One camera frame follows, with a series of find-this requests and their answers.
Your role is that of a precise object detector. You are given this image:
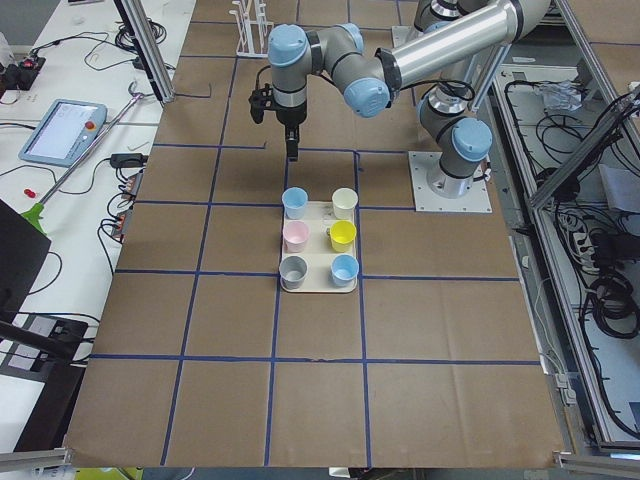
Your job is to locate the aluminium frame post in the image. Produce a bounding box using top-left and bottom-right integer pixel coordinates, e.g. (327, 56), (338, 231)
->
(114, 0), (175, 104)

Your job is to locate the yellow plastic cup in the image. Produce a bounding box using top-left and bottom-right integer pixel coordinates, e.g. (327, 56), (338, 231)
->
(329, 220), (357, 253)

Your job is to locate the blue teach pendant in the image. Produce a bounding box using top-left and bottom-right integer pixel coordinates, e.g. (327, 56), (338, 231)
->
(18, 99), (107, 167)

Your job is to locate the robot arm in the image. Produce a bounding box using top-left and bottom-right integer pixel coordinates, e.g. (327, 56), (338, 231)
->
(249, 1), (549, 199)
(413, 0), (467, 36)

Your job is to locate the grey plastic cup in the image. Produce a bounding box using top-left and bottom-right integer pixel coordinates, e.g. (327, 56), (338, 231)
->
(279, 255), (308, 291)

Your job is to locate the pink plastic cup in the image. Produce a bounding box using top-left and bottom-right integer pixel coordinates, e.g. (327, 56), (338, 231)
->
(282, 220), (310, 253)

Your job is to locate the cream white plastic cup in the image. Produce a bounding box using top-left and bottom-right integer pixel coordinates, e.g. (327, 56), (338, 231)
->
(332, 187), (359, 220)

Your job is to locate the grabber stick green handle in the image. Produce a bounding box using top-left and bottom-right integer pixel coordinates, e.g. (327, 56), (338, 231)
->
(21, 81), (148, 234)

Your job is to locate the cream plastic tray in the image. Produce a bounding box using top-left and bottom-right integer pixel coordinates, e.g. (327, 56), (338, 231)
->
(281, 201), (358, 294)

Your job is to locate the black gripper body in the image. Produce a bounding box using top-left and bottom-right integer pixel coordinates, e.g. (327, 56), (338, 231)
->
(276, 104), (307, 145)

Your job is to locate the white wire cup rack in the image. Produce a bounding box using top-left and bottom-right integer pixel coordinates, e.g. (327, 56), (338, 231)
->
(229, 0), (274, 58)

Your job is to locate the light blue plastic cup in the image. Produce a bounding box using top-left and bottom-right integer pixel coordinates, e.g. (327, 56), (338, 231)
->
(281, 187), (308, 220)

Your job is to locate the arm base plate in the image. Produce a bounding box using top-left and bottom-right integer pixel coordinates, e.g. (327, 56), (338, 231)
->
(391, 26), (424, 63)
(408, 151), (492, 214)

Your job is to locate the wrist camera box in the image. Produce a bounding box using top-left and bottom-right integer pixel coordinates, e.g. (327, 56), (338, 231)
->
(249, 83), (274, 124)

